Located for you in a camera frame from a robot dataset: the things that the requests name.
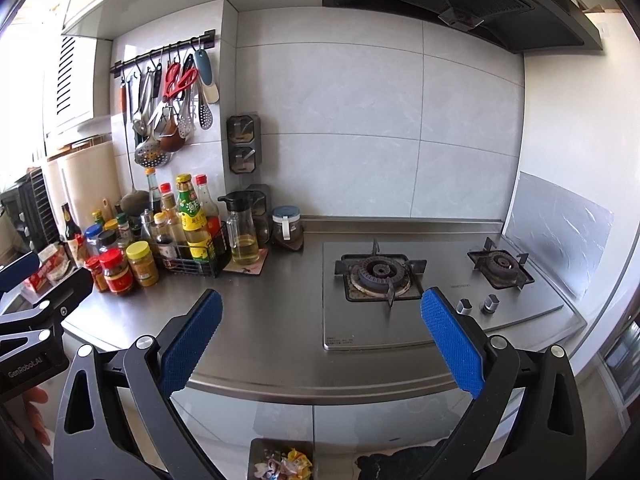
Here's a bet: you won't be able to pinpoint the small red lidded jar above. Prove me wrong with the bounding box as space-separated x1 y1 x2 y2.
84 255 109 294

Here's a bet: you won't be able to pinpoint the steel slotted skimmer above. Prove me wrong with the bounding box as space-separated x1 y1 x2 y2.
134 67 162 169

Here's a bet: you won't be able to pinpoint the red white snack packet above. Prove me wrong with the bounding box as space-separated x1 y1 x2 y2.
22 242 77 294

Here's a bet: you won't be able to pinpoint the blue lidded glass jar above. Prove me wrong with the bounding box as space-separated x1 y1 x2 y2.
271 205 305 247

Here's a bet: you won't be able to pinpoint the red kitchen scissors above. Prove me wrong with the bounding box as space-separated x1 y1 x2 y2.
161 60 200 104

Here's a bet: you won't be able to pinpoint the group of condiment bottles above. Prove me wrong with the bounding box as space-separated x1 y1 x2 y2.
60 167 230 267

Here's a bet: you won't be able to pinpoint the pale crumpled wrapper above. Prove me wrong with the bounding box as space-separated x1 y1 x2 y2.
254 459 287 480

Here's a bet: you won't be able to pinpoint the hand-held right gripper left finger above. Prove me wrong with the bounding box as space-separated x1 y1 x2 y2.
52 288 224 480

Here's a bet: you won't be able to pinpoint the dark long handled ladle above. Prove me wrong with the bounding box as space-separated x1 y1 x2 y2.
120 110 151 217

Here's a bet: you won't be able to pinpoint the black cat floor mat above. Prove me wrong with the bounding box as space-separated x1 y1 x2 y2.
354 437 454 480

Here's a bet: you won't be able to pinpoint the brown ladle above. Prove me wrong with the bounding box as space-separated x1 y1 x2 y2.
159 105 187 154

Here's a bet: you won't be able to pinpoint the black toaster oven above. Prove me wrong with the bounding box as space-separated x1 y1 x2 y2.
0 167 61 257

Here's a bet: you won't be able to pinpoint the yellow lidded jar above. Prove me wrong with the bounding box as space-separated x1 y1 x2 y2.
125 241 160 289

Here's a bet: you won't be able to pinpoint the grey wall spice box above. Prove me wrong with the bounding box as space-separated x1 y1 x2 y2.
227 145 262 175
226 112 262 146
245 184 274 246

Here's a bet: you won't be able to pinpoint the dark trash bin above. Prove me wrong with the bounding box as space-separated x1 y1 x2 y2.
248 437 315 480

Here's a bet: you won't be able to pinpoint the red lidded sauce jar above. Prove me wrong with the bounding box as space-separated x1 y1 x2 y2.
99 248 137 297

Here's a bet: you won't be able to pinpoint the pink coaster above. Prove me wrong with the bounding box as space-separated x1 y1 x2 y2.
222 247 271 276

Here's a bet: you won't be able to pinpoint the stainless gas stove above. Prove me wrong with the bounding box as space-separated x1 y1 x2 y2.
321 237 567 352

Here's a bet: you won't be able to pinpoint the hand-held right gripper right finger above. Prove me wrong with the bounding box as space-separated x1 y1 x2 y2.
420 287 589 480

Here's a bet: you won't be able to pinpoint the grey blue scraper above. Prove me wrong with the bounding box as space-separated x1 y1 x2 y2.
192 47 221 106

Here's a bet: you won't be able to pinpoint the black burner grate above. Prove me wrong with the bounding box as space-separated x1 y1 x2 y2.
334 239 429 309
467 237 536 291

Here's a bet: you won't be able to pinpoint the glass oil dispenser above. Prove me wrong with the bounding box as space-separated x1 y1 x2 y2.
217 191 262 266

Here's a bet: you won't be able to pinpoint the yellow crumpled wrapper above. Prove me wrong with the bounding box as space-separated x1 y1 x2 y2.
285 449 314 477

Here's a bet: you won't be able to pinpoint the silver foil splash sheet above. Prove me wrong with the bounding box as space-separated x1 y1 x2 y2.
502 170 615 307

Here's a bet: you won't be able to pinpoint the black wire basket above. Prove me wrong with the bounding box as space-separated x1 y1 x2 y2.
152 240 234 280

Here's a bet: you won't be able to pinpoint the steel tongs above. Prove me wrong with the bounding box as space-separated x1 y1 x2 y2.
131 72 151 134

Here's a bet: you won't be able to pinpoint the black utensil rail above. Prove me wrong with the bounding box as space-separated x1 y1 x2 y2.
109 29 216 74

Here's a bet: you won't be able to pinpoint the person's left hand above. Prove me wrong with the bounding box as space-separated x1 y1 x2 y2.
20 385 51 444

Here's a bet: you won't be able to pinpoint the steel strainer spoon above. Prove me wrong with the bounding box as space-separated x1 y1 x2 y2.
177 90 195 139

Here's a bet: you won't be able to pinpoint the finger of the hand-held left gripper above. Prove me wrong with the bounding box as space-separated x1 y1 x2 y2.
0 251 41 295
0 266 96 357

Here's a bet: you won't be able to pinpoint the beige cutting board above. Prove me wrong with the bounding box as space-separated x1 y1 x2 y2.
60 139 124 217
42 156 67 212

